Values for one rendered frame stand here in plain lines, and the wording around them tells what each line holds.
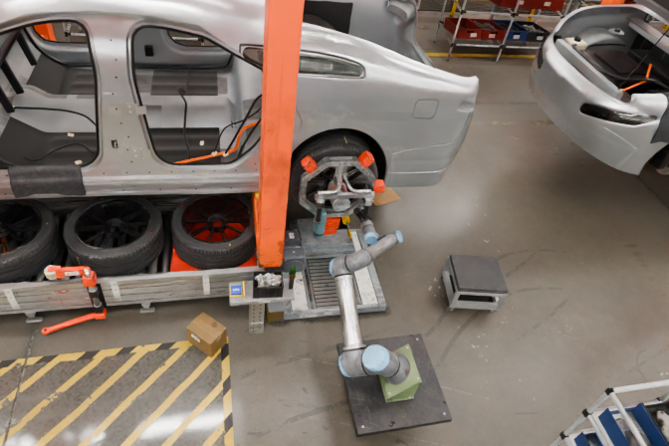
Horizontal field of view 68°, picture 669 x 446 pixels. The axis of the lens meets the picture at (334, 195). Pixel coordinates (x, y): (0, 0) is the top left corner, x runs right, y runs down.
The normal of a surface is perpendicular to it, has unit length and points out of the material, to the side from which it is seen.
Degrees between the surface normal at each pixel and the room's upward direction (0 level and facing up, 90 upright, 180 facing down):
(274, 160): 90
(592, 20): 64
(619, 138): 90
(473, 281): 0
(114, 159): 91
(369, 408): 0
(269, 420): 0
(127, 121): 88
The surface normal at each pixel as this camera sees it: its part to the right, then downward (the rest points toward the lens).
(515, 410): 0.12, -0.74
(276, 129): 0.19, 0.68
